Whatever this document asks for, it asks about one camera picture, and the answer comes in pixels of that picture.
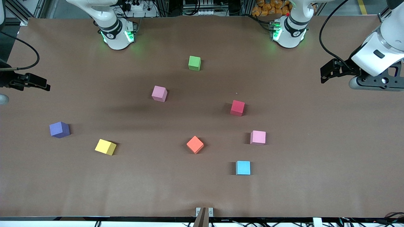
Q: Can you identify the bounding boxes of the yellow foam block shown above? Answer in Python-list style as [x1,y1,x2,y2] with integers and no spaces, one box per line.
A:
[95,139,117,156]

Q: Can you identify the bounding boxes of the pink foam block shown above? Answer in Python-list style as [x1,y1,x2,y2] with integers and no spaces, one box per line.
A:
[250,130,266,145]
[151,85,168,102]

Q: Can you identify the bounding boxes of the red foam block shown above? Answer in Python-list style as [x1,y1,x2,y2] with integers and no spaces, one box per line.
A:
[230,100,246,117]

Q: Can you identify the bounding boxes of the purple foam block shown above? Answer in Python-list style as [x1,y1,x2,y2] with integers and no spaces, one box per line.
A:
[49,121,70,139]

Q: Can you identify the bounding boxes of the bag of orange items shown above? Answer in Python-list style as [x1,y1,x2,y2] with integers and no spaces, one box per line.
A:
[252,0,292,17]

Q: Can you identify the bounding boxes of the brown paper table cover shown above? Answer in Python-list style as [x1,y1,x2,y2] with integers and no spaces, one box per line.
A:
[0,16,404,218]

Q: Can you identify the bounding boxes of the white power strip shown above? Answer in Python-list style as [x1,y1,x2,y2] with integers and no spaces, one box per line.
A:
[122,0,158,18]

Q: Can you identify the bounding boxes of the light blue foam block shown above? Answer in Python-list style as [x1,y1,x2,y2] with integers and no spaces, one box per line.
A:
[236,161,251,175]

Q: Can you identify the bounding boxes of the green foam block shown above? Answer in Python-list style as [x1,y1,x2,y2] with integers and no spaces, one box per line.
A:
[188,56,201,71]

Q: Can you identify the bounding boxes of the metal equipment rack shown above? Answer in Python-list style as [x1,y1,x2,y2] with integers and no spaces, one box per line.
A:
[182,0,229,16]

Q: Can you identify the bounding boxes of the orange foam block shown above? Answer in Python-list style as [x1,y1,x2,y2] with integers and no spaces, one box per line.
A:
[186,136,205,154]

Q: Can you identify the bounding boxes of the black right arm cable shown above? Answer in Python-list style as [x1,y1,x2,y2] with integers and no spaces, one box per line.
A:
[0,31,41,70]

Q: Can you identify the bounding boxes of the aluminium frame profile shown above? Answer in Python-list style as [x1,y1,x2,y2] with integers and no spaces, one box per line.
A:
[5,0,48,26]
[379,5,390,22]

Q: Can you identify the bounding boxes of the black floor cables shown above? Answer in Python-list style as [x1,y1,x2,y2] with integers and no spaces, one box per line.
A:
[186,217,404,227]

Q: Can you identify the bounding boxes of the brown camera pole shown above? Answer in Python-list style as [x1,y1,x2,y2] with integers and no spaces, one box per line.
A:
[193,207,209,227]

